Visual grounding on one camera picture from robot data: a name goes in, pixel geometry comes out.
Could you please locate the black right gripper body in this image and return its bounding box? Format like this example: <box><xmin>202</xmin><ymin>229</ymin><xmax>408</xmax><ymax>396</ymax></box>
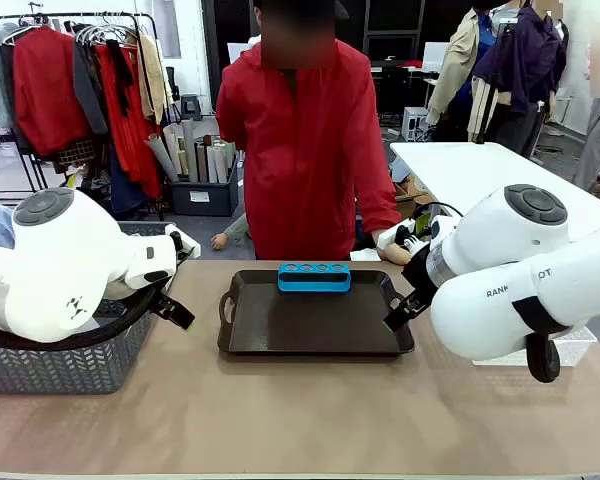
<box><xmin>402</xmin><ymin>244</ymin><xmax>450</xmax><ymax>302</ymax></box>

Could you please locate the person's left hand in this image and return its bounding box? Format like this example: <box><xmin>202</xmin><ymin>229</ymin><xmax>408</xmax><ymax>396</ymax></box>
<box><xmin>379</xmin><ymin>242</ymin><xmax>413</xmax><ymax>266</ymax></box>

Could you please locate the cardboard box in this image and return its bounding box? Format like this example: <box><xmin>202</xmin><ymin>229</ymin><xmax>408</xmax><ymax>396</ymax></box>
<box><xmin>393</xmin><ymin>178</ymin><xmax>431</xmax><ymax>221</ymax></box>

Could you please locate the grey basket with label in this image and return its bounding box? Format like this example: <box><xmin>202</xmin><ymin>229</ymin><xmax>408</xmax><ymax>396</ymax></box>
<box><xmin>115</xmin><ymin>221</ymin><xmax>177</xmax><ymax>238</ymax></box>

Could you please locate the mannequin arm grey sleeve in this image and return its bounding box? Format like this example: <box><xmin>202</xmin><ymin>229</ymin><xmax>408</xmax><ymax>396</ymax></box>
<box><xmin>210</xmin><ymin>217</ymin><xmax>251</xmax><ymax>251</ymax></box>

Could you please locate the blue test tube rack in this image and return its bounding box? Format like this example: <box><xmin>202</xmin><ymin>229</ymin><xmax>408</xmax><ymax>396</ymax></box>
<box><xmin>277</xmin><ymin>261</ymin><xmax>353</xmax><ymax>294</ymax></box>

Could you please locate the dark brown plastic tray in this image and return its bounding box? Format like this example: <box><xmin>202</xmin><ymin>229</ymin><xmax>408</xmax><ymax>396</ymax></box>
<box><xmin>217</xmin><ymin>269</ymin><xmax>416</xmax><ymax>357</ymax></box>

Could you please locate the white table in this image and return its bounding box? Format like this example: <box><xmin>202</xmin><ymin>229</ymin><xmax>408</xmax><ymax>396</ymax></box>
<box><xmin>389</xmin><ymin>142</ymin><xmax>600</xmax><ymax>236</ymax></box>

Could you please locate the dark storage bin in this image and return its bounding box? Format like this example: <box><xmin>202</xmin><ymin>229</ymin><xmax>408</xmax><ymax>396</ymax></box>
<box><xmin>169</xmin><ymin>154</ymin><xmax>241</xmax><ymax>217</ymax></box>

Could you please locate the large grey plastic basket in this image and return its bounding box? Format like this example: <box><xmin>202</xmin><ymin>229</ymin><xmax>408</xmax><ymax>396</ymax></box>
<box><xmin>0</xmin><ymin>298</ymin><xmax>156</xmax><ymax>396</ymax></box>

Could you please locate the white computer case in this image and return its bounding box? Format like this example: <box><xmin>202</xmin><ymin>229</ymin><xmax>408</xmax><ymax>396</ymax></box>
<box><xmin>402</xmin><ymin>106</ymin><xmax>431</xmax><ymax>143</ymax></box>

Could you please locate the leaning grey paper roll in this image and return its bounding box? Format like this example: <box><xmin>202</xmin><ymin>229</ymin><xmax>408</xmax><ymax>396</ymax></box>
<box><xmin>144</xmin><ymin>133</ymin><xmax>181</xmax><ymax>184</ymax></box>

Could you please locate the tall grey paper roll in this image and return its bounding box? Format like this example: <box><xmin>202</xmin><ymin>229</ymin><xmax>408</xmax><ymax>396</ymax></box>
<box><xmin>181</xmin><ymin>118</ymin><xmax>200</xmax><ymax>184</ymax></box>

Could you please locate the white plastic basket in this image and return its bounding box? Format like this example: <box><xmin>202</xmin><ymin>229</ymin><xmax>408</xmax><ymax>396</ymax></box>
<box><xmin>472</xmin><ymin>324</ymin><xmax>600</xmax><ymax>369</ymax></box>

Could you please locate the person in red jacket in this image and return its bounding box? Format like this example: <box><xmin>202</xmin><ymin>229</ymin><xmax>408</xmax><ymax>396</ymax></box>
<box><xmin>214</xmin><ymin>0</ymin><xmax>404</xmax><ymax>261</ymax></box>

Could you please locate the red dress on hanger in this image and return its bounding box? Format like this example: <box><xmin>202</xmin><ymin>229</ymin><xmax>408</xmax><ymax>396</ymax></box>
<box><xmin>97</xmin><ymin>44</ymin><xmax>164</xmax><ymax>201</ymax></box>

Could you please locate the mannequin in beige coat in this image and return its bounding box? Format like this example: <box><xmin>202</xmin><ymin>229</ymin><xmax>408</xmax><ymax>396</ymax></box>
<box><xmin>426</xmin><ymin>5</ymin><xmax>496</xmax><ymax>142</ymax></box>

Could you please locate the grey step stool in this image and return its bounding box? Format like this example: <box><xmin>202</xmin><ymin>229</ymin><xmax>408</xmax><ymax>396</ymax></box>
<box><xmin>179</xmin><ymin>93</ymin><xmax>204</xmax><ymax>121</ymax></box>

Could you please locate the person in grey trousers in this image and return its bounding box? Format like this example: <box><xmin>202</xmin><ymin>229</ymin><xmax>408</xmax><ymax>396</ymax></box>
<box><xmin>572</xmin><ymin>19</ymin><xmax>600</xmax><ymax>194</ymax></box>

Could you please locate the beige garment on hanger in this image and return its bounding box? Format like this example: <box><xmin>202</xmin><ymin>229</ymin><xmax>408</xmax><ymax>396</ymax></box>
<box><xmin>137</xmin><ymin>32</ymin><xmax>175</xmax><ymax>126</ymax></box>

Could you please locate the dark grey garment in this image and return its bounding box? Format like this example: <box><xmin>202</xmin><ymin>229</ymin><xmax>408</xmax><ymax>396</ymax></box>
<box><xmin>72</xmin><ymin>39</ymin><xmax>110</xmax><ymax>136</ymax></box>

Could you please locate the black scarf on hanger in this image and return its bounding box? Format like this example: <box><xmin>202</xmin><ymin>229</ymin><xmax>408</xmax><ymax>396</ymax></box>
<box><xmin>104</xmin><ymin>38</ymin><xmax>135</xmax><ymax>119</ymax></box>

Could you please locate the red jacket on hanger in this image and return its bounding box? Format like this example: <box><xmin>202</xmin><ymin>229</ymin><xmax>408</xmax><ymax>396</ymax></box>
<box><xmin>12</xmin><ymin>25</ymin><xmax>92</xmax><ymax>157</ymax></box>

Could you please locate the black clothes rack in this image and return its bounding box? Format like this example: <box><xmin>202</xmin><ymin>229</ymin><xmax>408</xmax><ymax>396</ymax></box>
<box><xmin>0</xmin><ymin>12</ymin><xmax>164</xmax><ymax>221</ymax></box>

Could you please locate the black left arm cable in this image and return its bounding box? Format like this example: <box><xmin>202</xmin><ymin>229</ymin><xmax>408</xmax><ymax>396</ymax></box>
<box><xmin>0</xmin><ymin>278</ymin><xmax>174</xmax><ymax>346</ymax></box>

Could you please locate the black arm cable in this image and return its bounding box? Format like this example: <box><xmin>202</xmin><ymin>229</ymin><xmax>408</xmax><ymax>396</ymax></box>
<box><xmin>510</xmin><ymin>294</ymin><xmax>574</xmax><ymax>385</ymax></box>
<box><xmin>0</xmin><ymin>278</ymin><xmax>174</xmax><ymax>346</ymax></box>

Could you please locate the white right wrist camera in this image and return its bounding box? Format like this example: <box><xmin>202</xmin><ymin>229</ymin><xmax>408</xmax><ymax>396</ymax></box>
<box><xmin>377</xmin><ymin>218</ymin><xmax>431</xmax><ymax>250</ymax></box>

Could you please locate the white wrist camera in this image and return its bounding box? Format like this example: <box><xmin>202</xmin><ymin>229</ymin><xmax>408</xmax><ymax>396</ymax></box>
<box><xmin>377</xmin><ymin>218</ymin><xmax>431</xmax><ymax>250</ymax></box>
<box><xmin>164</xmin><ymin>223</ymin><xmax>202</xmax><ymax>262</ymax></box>

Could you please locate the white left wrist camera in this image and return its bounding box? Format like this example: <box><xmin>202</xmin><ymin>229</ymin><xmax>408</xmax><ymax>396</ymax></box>
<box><xmin>164</xmin><ymin>223</ymin><xmax>202</xmax><ymax>262</ymax></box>

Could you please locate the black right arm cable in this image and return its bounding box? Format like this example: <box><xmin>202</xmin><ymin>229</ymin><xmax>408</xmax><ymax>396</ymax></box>
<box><xmin>510</xmin><ymin>294</ymin><xmax>574</xmax><ymax>385</ymax></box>

